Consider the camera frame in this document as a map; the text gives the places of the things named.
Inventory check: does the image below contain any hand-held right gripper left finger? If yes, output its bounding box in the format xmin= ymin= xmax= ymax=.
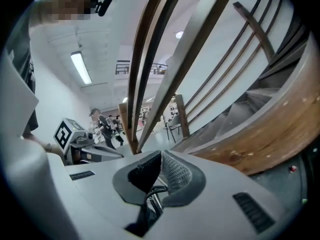
xmin=64 ymin=150 xmax=163 ymax=238

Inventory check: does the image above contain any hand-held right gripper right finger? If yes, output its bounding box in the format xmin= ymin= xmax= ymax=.
xmin=149 ymin=148 xmax=286 ymax=240

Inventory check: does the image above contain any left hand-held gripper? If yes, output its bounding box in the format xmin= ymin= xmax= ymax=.
xmin=53 ymin=117 xmax=125 ymax=165

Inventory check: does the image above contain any person's left forearm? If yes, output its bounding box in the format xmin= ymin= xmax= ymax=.
xmin=22 ymin=131 xmax=50 ymax=149

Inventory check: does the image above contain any black thin-legged chair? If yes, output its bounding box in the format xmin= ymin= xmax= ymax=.
xmin=163 ymin=113 xmax=184 ymax=143

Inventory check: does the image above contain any brown wooden staircase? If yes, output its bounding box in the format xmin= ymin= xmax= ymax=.
xmin=118 ymin=0 xmax=320 ymax=178

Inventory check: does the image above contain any black metal balcony railing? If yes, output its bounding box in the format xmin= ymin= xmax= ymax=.
xmin=115 ymin=59 xmax=171 ymax=76

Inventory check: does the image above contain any long ceiling light panel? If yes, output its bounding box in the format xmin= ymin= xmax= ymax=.
xmin=70 ymin=50 xmax=93 ymax=85

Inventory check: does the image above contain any person's head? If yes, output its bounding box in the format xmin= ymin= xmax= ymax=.
xmin=31 ymin=0 xmax=99 ymax=25

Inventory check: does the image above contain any black head-mounted camera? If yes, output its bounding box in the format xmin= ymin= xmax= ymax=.
xmin=94 ymin=0 xmax=114 ymax=18

